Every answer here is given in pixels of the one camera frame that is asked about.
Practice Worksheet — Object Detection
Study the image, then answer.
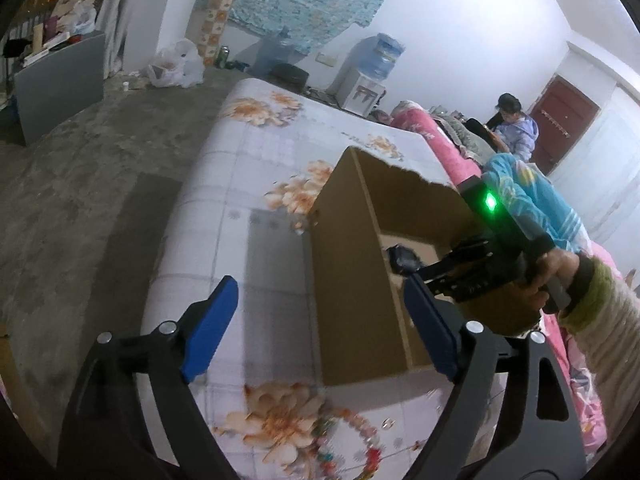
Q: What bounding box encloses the multicolour glass bead bracelet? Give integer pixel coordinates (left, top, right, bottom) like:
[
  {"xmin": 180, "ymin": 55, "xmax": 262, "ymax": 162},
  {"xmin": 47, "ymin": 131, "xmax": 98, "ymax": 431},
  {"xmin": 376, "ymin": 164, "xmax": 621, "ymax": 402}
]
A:
[{"xmin": 309, "ymin": 406, "xmax": 384, "ymax": 478}]

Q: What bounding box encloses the pink strap digital watch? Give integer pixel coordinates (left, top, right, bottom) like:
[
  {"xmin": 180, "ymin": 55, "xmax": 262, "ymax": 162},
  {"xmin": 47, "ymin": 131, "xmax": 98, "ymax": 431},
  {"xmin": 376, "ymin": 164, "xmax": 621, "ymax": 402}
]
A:
[{"xmin": 386, "ymin": 244, "xmax": 423, "ymax": 276}]

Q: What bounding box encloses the right hand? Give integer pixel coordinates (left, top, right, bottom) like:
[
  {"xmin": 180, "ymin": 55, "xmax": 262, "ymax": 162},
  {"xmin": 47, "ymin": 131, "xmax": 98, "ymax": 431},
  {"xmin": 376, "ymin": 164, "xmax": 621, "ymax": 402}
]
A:
[{"xmin": 458, "ymin": 248, "xmax": 593, "ymax": 336}]

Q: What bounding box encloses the blue patterned blanket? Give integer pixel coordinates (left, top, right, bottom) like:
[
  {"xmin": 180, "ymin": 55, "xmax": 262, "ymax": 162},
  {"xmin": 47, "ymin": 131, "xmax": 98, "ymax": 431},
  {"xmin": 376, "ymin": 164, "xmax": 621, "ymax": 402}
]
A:
[{"xmin": 482, "ymin": 153, "xmax": 593, "ymax": 256}]

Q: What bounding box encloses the cream knit right sleeve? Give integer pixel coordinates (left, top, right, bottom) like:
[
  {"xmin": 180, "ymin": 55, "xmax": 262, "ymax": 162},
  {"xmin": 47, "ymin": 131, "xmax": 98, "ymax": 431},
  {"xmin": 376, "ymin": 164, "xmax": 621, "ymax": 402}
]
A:
[{"xmin": 560, "ymin": 255, "xmax": 639, "ymax": 440}]

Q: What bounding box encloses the pink floral bedding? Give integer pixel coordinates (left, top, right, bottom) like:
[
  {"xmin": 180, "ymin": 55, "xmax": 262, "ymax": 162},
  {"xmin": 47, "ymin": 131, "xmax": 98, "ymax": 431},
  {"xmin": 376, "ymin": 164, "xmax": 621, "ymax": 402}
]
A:
[{"xmin": 390, "ymin": 101, "xmax": 623, "ymax": 457}]

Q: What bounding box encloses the seated person in lilac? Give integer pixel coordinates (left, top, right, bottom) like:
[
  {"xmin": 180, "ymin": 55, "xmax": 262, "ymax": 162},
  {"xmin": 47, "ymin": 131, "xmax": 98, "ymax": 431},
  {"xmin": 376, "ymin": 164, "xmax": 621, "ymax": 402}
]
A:
[{"xmin": 489, "ymin": 93, "xmax": 539, "ymax": 162}]

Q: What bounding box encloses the brown cardboard box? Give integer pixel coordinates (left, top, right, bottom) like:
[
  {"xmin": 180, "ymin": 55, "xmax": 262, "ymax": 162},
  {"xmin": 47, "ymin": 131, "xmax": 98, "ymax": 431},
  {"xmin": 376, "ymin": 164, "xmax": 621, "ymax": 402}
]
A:
[{"xmin": 309, "ymin": 148, "xmax": 478, "ymax": 386}]

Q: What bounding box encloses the dark red door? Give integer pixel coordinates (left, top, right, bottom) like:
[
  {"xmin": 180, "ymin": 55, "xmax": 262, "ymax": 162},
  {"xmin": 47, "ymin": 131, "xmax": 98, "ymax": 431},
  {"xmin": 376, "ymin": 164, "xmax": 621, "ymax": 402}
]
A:
[{"xmin": 530, "ymin": 76, "xmax": 600, "ymax": 174}]

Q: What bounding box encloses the white water dispenser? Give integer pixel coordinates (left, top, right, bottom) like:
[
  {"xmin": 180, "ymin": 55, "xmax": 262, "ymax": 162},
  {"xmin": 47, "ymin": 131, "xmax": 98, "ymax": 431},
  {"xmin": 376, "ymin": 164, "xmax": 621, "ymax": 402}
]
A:
[{"xmin": 335, "ymin": 67, "xmax": 386, "ymax": 117}]

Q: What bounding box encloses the black bin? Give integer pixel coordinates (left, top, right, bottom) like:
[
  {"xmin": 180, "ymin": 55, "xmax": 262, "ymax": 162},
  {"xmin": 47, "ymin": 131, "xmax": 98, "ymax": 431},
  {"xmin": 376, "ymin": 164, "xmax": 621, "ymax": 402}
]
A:
[{"xmin": 268, "ymin": 63, "xmax": 309, "ymax": 94}]

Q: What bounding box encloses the white plastic bag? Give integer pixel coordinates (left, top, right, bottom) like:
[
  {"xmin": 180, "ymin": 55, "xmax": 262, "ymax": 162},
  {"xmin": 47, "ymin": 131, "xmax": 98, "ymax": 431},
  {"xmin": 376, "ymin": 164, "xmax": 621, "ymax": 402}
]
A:
[{"xmin": 146, "ymin": 39, "xmax": 205, "ymax": 88}]

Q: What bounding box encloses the grey cabinet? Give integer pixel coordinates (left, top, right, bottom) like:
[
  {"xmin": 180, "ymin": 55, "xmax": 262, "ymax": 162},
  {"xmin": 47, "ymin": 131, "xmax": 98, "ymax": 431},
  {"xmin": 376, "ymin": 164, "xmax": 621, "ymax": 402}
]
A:
[{"xmin": 14, "ymin": 32, "xmax": 105, "ymax": 145}]

